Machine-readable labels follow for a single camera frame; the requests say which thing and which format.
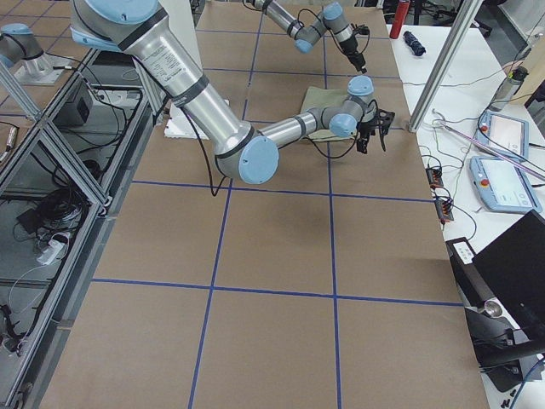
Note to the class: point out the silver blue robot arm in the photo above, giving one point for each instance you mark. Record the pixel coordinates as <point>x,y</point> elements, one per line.
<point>141,29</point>
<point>306,25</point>

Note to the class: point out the blue teach pendant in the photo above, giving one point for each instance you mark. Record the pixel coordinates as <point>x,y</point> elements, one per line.
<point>502,187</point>
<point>507,135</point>

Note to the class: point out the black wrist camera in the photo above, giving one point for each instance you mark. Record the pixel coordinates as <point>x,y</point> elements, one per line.
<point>361,30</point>
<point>385,118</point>

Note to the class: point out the grey drink bottle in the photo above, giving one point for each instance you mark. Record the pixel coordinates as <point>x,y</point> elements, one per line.
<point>508,88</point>

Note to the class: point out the black monitor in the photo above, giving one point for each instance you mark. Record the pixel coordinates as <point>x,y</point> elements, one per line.
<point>512,266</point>

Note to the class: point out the olive green long-sleeve shirt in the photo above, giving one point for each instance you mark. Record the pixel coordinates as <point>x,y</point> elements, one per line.
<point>323,100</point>

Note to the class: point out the red water bottle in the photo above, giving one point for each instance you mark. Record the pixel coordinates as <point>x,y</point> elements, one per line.
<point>399,18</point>

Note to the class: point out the far blue teach pendant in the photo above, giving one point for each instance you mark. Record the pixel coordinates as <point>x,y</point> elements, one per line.
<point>507,135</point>

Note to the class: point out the folded dark blue umbrella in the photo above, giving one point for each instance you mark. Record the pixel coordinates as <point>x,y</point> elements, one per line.
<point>414,44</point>

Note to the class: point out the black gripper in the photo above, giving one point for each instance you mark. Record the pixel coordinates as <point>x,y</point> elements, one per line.
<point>352,53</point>
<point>365,130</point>

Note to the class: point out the near blue teach pendant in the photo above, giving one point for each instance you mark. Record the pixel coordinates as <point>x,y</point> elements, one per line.
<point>502,187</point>

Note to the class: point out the aluminium frame post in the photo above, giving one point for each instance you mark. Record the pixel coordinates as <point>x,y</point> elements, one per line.
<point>457,33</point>

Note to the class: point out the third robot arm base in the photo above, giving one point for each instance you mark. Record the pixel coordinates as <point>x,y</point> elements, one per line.
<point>20,47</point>

